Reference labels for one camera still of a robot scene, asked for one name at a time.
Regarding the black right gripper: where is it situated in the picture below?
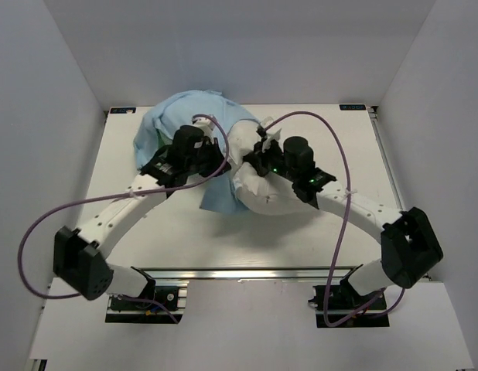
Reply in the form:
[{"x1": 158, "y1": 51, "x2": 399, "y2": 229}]
[{"x1": 243, "y1": 136, "x2": 297, "y2": 183}]

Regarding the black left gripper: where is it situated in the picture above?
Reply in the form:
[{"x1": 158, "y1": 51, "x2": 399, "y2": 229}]
[{"x1": 186, "y1": 138, "x2": 233, "y2": 178}]

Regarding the white pillow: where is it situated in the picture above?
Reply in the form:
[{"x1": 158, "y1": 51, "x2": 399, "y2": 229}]
[{"x1": 227, "y1": 120, "x2": 315, "y2": 216}]

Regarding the blue green satin pillowcase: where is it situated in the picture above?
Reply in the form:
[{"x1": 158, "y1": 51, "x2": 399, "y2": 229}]
[{"x1": 132, "y1": 88, "x2": 263, "y2": 216}]

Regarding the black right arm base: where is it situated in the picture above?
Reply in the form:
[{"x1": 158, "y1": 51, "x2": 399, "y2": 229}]
[{"x1": 308, "y1": 278, "x2": 390, "y2": 328}]

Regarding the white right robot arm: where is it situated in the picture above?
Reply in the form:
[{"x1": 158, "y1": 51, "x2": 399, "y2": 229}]
[{"x1": 243, "y1": 136, "x2": 443, "y2": 308}]

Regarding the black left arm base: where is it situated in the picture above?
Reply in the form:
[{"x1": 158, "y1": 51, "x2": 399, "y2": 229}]
[{"x1": 105, "y1": 281, "x2": 188, "y2": 325}]

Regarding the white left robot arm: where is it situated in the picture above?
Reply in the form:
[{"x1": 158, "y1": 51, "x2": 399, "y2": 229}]
[{"x1": 53, "y1": 116, "x2": 230, "y2": 308}]

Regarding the dark label sticker right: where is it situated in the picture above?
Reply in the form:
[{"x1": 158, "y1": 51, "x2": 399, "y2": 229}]
[{"x1": 339, "y1": 104, "x2": 367, "y2": 111}]

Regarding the dark label sticker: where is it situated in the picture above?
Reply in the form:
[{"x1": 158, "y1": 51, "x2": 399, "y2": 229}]
[
  {"x1": 109, "y1": 107, "x2": 136, "y2": 114},
  {"x1": 339, "y1": 104, "x2": 367, "y2": 111}
]

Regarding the dark label sticker left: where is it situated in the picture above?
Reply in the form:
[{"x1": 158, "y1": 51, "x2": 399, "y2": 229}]
[{"x1": 109, "y1": 107, "x2": 136, "y2": 114}]

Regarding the white foreground board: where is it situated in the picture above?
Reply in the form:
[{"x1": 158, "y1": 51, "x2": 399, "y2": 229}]
[{"x1": 30, "y1": 281, "x2": 473, "y2": 370}]

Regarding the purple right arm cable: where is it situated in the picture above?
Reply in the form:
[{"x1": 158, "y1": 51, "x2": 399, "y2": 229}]
[{"x1": 258, "y1": 111, "x2": 405, "y2": 328}]

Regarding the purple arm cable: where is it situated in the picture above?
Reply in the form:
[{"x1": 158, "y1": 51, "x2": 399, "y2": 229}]
[
  {"x1": 16, "y1": 113, "x2": 233, "y2": 324},
  {"x1": 258, "y1": 111, "x2": 405, "y2": 328}
]

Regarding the aluminium table frame rail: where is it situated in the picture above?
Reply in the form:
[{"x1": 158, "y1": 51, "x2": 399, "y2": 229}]
[{"x1": 370, "y1": 107, "x2": 432, "y2": 279}]

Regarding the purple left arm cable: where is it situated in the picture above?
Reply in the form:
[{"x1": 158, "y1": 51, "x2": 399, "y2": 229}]
[{"x1": 16, "y1": 113, "x2": 233, "y2": 324}]

